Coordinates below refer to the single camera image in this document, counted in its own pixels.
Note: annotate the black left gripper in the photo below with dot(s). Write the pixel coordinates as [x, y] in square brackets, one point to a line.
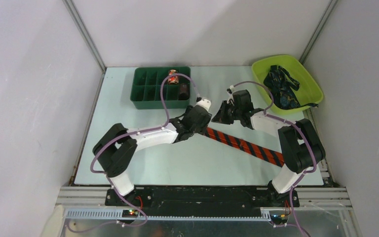
[202, 126]

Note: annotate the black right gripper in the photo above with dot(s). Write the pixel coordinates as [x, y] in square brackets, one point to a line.
[221, 117]

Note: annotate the orange navy striped tie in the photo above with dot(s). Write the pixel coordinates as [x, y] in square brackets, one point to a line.
[252, 149]

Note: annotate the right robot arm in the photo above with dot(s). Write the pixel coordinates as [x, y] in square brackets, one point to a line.
[301, 148]

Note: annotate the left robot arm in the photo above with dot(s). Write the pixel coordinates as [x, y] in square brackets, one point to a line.
[117, 147]

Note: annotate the brown patterned rolled tie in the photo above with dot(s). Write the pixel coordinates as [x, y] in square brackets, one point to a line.
[184, 91]

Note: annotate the green compartment organizer tray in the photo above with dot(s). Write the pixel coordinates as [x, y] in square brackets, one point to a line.
[146, 87]

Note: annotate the navy floral gold tie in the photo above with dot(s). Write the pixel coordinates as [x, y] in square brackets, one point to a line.
[282, 87]

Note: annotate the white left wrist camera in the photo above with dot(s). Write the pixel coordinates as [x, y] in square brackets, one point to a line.
[204, 103]

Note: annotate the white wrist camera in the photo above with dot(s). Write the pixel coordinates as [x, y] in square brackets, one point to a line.
[230, 92]
[204, 103]

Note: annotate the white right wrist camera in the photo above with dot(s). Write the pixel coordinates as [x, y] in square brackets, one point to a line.
[230, 92]

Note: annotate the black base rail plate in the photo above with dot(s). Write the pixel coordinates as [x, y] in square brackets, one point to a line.
[204, 201]

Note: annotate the right corner aluminium post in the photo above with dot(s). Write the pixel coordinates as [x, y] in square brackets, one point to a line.
[318, 30]

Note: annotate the corner aluminium post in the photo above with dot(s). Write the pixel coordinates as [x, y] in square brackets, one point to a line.
[80, 24]
[318, 30]

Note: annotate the left corner aluminium post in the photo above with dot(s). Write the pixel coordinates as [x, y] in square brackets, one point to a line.
[80, 24]

